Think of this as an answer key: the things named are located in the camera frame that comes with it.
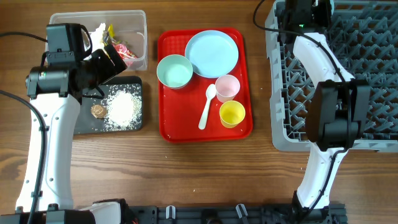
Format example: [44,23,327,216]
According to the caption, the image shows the light blue plate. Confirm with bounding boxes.
[185,30,239,78]

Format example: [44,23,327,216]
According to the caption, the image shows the brown food ball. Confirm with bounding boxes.
[90,105,107,119]

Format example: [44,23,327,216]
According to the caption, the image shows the green bowl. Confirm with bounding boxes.
[156,54,193,89]

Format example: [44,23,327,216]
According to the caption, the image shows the black waste tray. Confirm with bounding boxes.
[74,76,142,134]

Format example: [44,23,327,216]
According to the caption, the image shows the grey dishwasher rack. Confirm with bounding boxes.
[266,1,397,152]

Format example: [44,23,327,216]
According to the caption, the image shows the white plastic spoon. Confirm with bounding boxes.
[198,84,216,130]

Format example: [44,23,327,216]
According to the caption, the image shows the yellow cup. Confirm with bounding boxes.
[220,100,246,128]

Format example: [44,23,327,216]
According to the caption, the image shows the clear plastic bin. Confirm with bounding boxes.
[49,10,148,71]

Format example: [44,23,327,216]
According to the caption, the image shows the red plastic tray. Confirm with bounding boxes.
[158,27,253,143]

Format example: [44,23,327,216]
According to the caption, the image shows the yellow snack wrapper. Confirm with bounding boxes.
[103,24,116,45]

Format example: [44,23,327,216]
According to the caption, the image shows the red snack wrapper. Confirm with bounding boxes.
[114,44,137,59]

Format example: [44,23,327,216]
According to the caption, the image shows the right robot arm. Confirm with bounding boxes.
[279,0,370,220]

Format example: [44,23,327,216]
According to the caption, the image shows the pink cup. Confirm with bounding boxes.
[215,75,240,103]

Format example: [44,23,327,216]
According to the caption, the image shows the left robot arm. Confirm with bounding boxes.
[1,45,132,223]

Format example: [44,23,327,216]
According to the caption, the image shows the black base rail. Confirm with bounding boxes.
[124,203,348,224]

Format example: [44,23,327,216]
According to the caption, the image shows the white rice grains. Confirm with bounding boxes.
[101,83,143,132]

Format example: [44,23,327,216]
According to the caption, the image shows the white tissue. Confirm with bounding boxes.
[90,23,106,51]

